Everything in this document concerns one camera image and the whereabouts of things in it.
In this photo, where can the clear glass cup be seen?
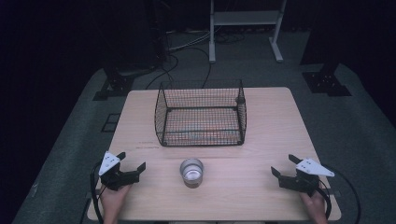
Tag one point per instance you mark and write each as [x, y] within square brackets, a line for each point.
[191, 172]

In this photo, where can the person's left hand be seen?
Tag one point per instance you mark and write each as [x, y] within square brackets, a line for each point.
[113, 202]

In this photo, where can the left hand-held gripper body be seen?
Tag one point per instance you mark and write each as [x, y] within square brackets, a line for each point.
[113, 175]

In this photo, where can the white metal stand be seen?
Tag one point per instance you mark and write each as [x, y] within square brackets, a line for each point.
[246, 28]

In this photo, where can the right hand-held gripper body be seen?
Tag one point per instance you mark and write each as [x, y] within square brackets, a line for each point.
[303, 177]

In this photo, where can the person's right hand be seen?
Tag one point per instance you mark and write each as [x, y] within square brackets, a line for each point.
[315, 207]

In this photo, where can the black stand base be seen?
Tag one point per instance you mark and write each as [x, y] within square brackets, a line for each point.
[116, 82]
[327, 82]

